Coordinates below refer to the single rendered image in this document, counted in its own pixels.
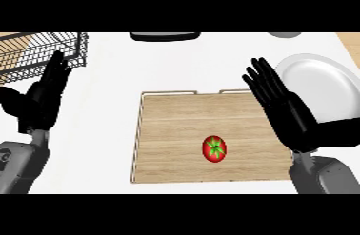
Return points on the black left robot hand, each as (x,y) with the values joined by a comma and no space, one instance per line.
(42,99)

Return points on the grey round object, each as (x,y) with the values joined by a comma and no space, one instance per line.
(284,34)

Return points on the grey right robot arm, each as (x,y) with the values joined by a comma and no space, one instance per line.
(323,173)

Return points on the white plate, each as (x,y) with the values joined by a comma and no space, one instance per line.
(323,86)

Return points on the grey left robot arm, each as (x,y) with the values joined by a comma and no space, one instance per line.
(22,164)

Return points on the wooden tray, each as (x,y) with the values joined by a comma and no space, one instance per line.
(205,140)

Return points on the red tomato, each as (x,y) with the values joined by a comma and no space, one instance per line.
(214,149)

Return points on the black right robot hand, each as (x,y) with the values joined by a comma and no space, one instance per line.
(292,118)

